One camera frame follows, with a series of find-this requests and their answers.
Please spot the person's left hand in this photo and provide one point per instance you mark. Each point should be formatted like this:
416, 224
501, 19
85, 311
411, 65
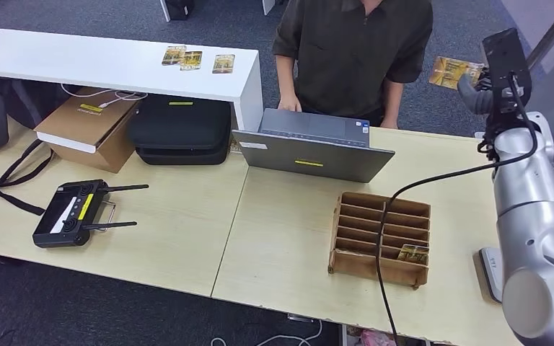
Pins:
390, 123

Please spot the person's right hand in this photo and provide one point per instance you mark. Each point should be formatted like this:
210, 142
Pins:
290, 103

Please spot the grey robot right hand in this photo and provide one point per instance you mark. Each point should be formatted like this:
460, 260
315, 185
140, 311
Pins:
477, 101

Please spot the autumn print hotel card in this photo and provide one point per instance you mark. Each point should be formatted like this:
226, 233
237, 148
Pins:
449, 71
191, 61
223, 64
173, 55
413, 255

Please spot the person's left forearm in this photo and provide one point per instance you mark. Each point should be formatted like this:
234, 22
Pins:
394, 98

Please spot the person's right forearm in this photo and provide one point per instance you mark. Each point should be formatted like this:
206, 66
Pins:
286, 76

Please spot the person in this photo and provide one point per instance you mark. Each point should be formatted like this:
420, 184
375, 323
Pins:
353, 48

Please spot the wooden card organizer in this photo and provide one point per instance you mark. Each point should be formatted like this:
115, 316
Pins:
353, 267

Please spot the white card reader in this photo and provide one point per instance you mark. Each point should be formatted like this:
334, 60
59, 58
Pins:
492, 272

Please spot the grey laptop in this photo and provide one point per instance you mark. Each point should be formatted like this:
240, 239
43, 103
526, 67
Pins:
305, 157

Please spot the small patterned packet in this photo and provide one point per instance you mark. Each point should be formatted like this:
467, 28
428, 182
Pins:
235, 145

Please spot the white table leg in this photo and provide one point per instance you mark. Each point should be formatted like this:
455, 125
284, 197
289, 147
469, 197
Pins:
268, 5
164, 9

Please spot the black carrying case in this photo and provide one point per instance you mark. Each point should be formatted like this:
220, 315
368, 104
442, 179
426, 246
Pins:
181, 129

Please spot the black box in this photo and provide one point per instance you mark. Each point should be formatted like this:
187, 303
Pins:
179, 7

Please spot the white counter shelf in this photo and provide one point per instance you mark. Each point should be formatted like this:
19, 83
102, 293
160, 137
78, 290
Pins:
90, 59

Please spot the brown cardboard box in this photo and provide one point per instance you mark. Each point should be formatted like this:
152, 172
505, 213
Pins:
86, 129

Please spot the grey floor plate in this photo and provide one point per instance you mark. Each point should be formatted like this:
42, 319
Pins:
300, 318

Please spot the pink bag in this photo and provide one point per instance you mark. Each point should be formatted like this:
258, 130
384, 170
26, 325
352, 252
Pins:
377, 338

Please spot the black remote controller with antennas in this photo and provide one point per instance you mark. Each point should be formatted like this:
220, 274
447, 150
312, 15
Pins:
64, 219

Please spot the black bag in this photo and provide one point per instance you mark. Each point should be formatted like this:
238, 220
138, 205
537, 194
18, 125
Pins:
19, 102

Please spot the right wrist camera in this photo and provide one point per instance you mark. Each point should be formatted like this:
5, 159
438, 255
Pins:
504, 62

